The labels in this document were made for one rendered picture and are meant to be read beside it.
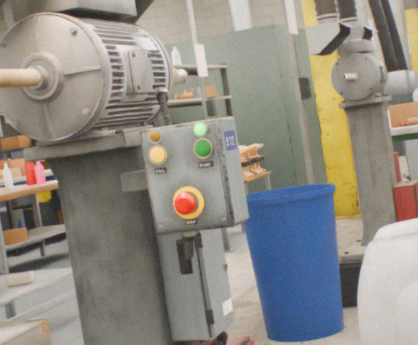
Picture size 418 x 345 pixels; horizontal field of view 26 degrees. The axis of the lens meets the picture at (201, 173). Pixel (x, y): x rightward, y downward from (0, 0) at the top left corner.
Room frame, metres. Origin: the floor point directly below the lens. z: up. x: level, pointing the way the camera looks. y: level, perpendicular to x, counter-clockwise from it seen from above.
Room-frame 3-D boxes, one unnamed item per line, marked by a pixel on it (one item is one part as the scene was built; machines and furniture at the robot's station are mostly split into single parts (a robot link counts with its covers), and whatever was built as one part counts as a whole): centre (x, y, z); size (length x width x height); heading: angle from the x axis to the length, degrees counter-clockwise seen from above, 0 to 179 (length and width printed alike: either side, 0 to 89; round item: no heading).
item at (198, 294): (1.94, 0.04, 0.93); 0.15 x 0.10 x 0.55; 159
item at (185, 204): (1.64, 0.03, 0.97); 0.04 x 0.04 x 0.04; 69
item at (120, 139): (1.99, 0.19, 1.11); 0.36 x 0.24 x 0.04; 159
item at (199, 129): (1.62, -0.01, 1.10); 0.03 x 0.01 x 0.03; 69
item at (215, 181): (1.76, 0.01, 0.99); 0.24 x 0.21 x 0.26; 159
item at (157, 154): (1.66, 0.07, 1.07); 0.03 x 0.01 x 0.03; 69
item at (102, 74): (1.93, 0.20, 1.25); 0.41 x 0.27 x 0.26; 159
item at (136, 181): (1.79, 0.07, 1.02); 0.19 x 0.04 x 0.04; 69
